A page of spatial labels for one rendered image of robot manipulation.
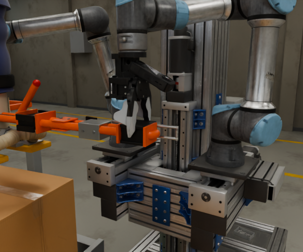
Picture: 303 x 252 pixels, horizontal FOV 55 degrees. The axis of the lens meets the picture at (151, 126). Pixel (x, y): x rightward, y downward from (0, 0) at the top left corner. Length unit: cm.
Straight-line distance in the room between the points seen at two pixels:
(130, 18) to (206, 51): 65
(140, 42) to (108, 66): 74
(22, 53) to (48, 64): 141
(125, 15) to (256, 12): 45
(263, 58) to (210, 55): 35
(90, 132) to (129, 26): 30
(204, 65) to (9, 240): 99
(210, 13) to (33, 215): 91
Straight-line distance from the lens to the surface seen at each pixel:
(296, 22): 675
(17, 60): 1205
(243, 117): 103
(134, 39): 72
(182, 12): 80
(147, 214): 140
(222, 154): 113
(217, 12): 105
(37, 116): 91
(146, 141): 72
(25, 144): 112
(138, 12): 73
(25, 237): 115
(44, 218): 119
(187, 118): 128
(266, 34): 102
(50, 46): 1058
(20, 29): 134
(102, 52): 146
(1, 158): 101
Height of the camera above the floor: 142
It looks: 12 degrees down
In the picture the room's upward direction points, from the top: straight up
